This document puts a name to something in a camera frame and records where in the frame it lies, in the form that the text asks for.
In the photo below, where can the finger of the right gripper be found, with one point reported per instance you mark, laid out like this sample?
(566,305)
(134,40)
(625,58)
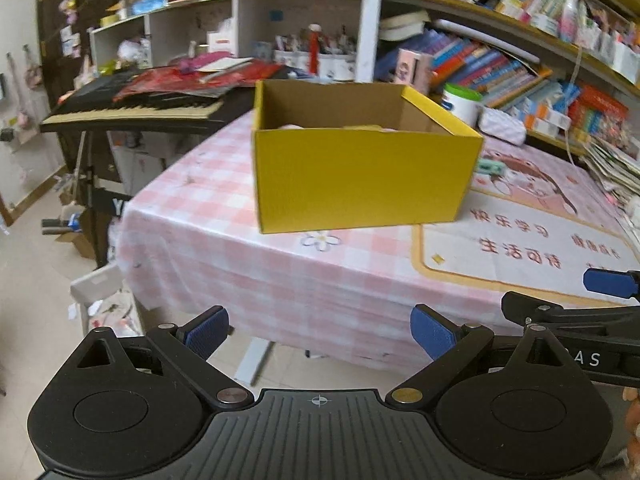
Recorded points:
(625,285)

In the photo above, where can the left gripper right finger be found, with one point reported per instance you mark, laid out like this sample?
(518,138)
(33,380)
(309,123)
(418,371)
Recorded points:
(456,353)

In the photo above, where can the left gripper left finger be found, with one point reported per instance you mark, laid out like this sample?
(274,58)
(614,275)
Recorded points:
(186,350)

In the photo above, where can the person right hand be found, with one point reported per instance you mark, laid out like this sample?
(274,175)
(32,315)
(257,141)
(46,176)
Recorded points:
(632,422)

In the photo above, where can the pink checkered tablecloth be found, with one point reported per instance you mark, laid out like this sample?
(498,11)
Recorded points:
(190,240)

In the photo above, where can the pink cartoon desk mat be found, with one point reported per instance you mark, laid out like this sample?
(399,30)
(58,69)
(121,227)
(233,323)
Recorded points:
(535,229)

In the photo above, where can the stack of magazines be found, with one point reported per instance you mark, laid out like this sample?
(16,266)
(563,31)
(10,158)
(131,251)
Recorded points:
(617,176)

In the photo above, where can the red colourful book set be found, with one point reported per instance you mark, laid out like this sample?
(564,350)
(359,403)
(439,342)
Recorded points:
(595,114)

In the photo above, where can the white orange medicine box upper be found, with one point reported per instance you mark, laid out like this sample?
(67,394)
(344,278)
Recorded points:
(533,114)

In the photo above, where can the white quilted purse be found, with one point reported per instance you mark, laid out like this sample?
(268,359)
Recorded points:
(502,126)

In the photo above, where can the yellow cardboard box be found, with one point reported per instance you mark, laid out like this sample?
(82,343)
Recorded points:
(368,155)

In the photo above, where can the pink plush toy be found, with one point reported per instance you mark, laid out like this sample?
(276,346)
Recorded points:
(290,127)

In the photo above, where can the white jar green lid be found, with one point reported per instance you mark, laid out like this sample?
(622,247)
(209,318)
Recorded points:
(464,103)

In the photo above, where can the row of colourful books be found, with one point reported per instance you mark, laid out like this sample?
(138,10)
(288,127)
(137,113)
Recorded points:
(504,79)

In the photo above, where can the wooden bookshelf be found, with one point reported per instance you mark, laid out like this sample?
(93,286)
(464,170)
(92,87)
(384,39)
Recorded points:
(565,59)

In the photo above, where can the black electronic keyboard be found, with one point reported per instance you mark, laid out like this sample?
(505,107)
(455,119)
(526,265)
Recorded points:
(96,108)

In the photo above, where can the red papers pile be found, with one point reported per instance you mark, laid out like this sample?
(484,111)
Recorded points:
(170,79)

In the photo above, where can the pink cylindrical container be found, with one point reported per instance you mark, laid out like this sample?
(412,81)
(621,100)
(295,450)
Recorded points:
(414,69)

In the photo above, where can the white cubby shelf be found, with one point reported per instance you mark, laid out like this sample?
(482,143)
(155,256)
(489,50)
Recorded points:
(275,30)

